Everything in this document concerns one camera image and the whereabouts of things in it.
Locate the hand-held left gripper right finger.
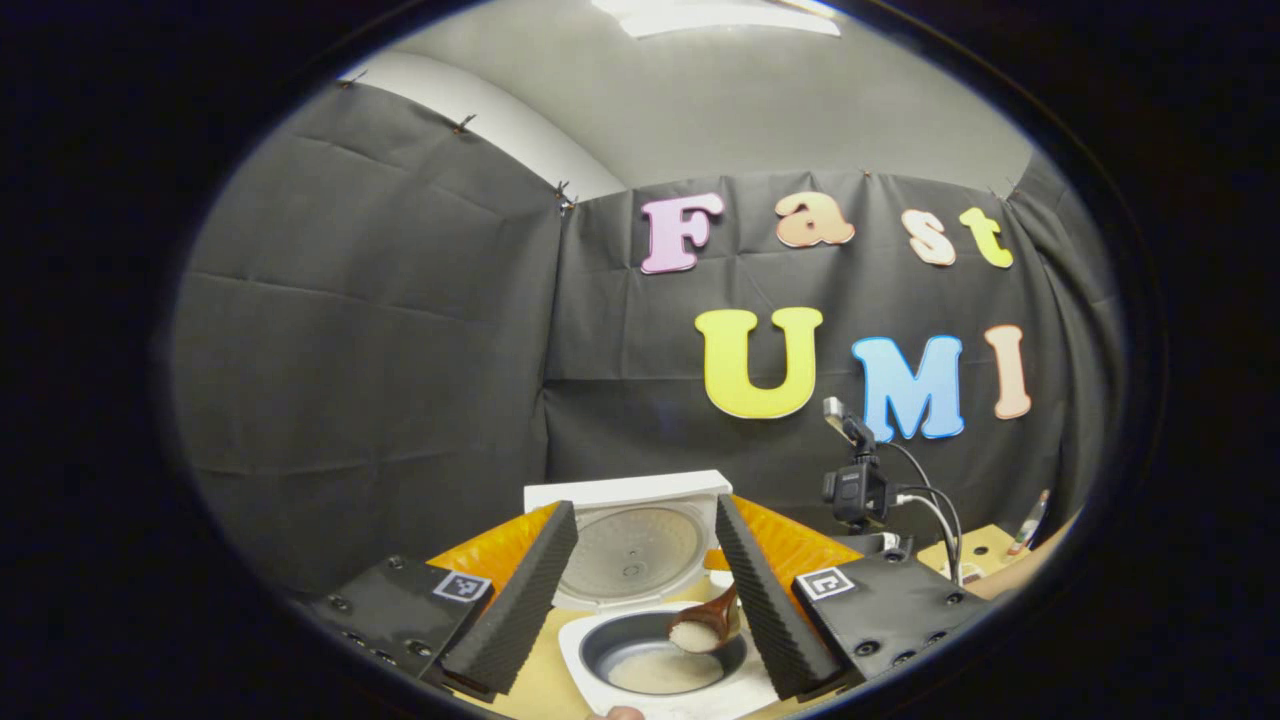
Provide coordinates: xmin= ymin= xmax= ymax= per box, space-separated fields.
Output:
xmin=714 ymin=493 xmax=1001 ymax=703

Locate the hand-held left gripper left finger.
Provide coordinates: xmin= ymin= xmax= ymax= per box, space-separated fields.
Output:
xmin=300 ymin=500 xmax=581 ymax=701

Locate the brown wooden spoon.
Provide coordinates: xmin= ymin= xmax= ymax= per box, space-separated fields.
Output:
xmin=667 ymin=583 xmax=743 ymax=656

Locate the white rice cooker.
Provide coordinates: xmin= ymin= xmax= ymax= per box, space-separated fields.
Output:
xmin=523 ymin=470 xmax=783 ymax=720

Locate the white rice heap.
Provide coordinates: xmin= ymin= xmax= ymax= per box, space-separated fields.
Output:
xmin=608 ymin=648 xmax=723 ymax=694

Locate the clear bottle with red cap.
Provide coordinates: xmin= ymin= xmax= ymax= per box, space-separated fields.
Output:
xmin=1008 ymin=488 xmax=1051 ymax=557

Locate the black backdrop cloth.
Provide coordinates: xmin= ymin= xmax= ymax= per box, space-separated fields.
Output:
xmin=170 ymin=80 xmax=1126 ymax=601

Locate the long ceiling light panel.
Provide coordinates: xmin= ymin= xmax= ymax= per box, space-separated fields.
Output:
xmin=590 ymin=0 xmax=843 ymax=39

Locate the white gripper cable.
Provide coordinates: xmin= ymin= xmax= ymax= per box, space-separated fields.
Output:
xmin=893 ymin=490 xmax=964 ymax=588

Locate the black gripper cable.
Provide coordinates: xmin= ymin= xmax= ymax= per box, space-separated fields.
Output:
xmin=883 ymin=440 xmax=966 ymax=581

